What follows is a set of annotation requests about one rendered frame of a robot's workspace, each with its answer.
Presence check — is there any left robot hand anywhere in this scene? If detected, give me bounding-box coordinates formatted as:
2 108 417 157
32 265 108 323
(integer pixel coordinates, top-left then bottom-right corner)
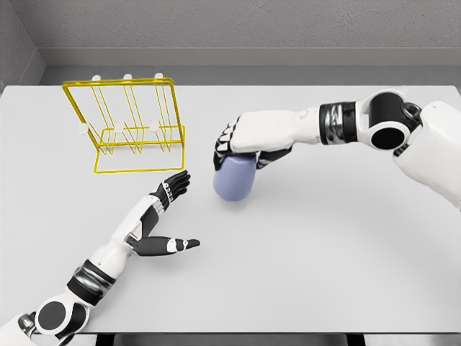
111 169 201 257

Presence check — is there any yellow wire cup holder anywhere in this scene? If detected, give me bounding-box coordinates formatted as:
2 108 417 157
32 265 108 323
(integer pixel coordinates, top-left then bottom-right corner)
62 72 187 174

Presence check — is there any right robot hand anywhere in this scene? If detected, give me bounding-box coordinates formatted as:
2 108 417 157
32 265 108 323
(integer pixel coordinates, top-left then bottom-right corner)
212 110 300 172

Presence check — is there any blue cup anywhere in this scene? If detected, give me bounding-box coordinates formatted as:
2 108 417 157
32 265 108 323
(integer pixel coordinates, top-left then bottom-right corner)
212 151 257 202

